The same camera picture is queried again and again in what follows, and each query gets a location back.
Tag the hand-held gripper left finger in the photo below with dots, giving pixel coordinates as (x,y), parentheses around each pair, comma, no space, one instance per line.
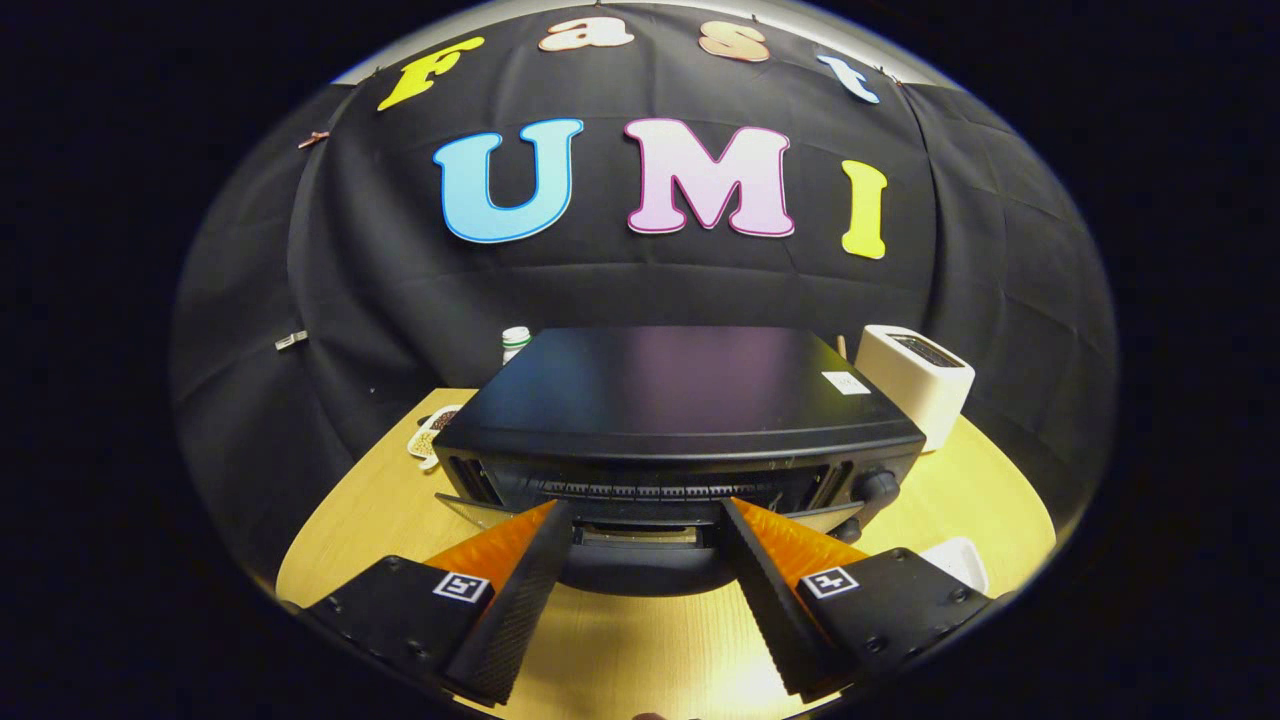
(520,610)

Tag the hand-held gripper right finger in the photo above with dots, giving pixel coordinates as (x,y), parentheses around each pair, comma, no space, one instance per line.
(770,600)

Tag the white square plate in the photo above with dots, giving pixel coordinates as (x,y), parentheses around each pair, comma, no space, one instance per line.
(958,560)

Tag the black toaster oven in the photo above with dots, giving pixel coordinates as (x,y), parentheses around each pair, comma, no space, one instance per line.
(680,390)

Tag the cream pop-up toaster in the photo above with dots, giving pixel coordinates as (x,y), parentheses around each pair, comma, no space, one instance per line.
(925,385)

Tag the small dish of snacks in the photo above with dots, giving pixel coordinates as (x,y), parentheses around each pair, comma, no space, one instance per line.
(430,440)

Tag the small white bottle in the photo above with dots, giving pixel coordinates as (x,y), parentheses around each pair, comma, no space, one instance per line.
(515,345)

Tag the white clip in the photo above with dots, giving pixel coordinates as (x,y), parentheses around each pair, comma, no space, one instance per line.
(291,340)

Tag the red clip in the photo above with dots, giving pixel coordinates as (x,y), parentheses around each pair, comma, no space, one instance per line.
(313,139)

